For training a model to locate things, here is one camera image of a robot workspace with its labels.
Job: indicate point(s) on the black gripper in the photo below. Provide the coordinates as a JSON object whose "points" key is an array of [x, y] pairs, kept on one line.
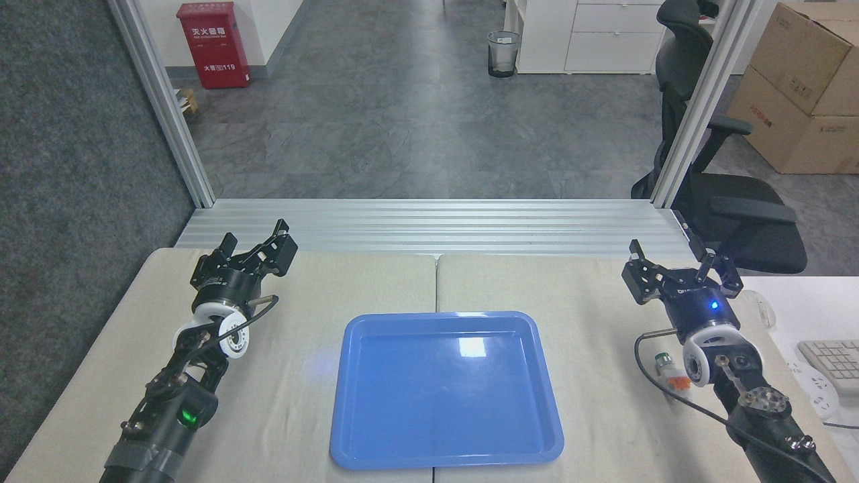
{"points": [[701, 312], [228, 287]]}

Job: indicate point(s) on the white orange switch part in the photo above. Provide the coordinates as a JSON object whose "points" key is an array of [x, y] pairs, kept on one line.
{"points": [[666, 367]]}

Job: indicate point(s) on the blue plastic tray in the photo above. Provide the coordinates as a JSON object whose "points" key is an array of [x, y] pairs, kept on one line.
{"points": [[443, 396]]}

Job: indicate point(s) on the white computer mouse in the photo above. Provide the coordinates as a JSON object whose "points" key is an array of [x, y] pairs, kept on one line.
{"points": [[766, 310]]}

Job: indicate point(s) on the black office chair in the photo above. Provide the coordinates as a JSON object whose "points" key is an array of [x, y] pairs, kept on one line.
{"points": [[738, 208]]}

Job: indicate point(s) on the tiny open cardboard box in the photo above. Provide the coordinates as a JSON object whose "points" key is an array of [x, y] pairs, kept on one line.
{"points": [[186, 100]]}

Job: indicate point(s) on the white computer keyboard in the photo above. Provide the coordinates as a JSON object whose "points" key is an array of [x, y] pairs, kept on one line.
{"points": [[835, 362]]}

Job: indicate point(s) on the white power strip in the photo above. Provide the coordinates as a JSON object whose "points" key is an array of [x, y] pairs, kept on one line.
{"points": [[815, 392]]}

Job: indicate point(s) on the large brown cardboard box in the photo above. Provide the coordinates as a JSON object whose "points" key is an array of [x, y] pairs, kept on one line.
{"points": [[778, 134]]}

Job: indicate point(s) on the dark grey felt partition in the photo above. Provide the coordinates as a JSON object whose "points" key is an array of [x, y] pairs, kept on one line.
{"points": [[80, 201]]}

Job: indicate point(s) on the red fire extinguisher box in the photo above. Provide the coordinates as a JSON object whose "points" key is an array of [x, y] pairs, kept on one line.
{"points": [[215, 47]]}

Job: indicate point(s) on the small brown cardboard box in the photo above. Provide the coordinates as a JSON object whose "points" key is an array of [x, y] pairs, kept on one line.
{"points": [[805, 60]]}

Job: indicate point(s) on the white drawer cabinet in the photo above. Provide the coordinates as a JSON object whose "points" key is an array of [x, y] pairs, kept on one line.
{"points": [[590, 40]]}

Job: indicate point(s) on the black mesh waste bin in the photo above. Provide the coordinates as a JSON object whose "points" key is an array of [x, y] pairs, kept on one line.
{"points": [[503, 54]]}

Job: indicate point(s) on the silver aluminium frame post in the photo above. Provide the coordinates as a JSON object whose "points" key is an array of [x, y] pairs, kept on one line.
{"points": [[168, 107], [704, 100]]}

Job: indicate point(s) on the silver aluminium rail base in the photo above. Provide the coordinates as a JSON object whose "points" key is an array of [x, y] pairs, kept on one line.
{"points": [[436, 228]]}

